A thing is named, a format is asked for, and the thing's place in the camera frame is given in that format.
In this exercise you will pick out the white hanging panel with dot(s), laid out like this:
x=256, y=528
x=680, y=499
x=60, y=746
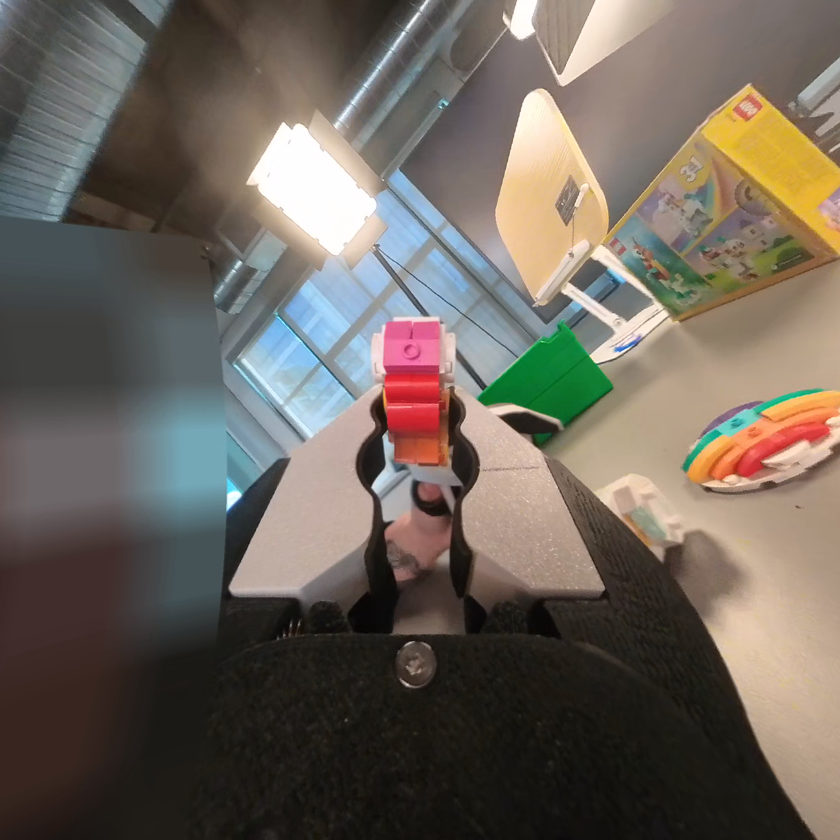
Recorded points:
x=590, y=33

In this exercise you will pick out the person's left hand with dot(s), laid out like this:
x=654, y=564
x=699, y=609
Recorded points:
x=413, y=544

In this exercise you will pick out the pale wooden board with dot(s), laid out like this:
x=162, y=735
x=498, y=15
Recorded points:
x=544, y=184

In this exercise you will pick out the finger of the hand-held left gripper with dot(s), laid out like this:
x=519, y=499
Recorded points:
x=528, y=420

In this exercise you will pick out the large window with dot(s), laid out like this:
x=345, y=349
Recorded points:
x=315, y=341

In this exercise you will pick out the round rainbow lego build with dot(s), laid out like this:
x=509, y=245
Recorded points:
x=761, y=439

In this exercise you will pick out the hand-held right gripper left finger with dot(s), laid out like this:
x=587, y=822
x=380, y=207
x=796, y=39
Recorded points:
x=302, y=525

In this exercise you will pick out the studio light panel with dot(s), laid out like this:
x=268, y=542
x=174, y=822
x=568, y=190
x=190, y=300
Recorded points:
x=315, y=187

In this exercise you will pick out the silver ventilation duct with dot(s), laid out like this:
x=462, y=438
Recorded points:
x=400, y=59

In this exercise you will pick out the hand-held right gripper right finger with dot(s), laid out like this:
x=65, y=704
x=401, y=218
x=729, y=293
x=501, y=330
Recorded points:
x=525, y=525

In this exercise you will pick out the green plastic bin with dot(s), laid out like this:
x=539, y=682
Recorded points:
x=551, y=380

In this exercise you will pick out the lego unicorn head rainbow mane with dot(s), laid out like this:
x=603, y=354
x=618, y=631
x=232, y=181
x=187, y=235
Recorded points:
x=412, y=387

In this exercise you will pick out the yellow lego box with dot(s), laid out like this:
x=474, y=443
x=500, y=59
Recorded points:
x=735, y=216

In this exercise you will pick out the white lego body mint plates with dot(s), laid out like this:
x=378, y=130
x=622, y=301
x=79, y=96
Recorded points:
x=640, y=515

